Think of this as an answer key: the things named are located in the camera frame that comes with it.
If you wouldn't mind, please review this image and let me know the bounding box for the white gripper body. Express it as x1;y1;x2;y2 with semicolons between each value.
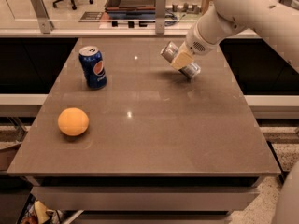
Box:
185;24;216;55

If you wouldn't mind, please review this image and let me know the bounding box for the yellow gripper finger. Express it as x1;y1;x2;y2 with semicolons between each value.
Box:
171;43;194;70

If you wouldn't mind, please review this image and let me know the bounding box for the silver redbull can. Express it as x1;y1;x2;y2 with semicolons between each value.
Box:
161;42;201;79

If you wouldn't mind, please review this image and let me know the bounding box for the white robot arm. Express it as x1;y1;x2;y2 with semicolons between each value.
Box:
171;0;299;72

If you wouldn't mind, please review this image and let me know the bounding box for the blue pepsi can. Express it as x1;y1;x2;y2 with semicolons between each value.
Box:
78;46;107;89

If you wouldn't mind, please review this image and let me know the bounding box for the orange fruit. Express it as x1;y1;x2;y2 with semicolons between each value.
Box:
58;108;89;136

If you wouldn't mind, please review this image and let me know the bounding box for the middle metal glass post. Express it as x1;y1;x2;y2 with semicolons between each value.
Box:
155;0;166;35

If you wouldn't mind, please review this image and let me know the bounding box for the left metal glass post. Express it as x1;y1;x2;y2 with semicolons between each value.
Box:
30;0;53;34

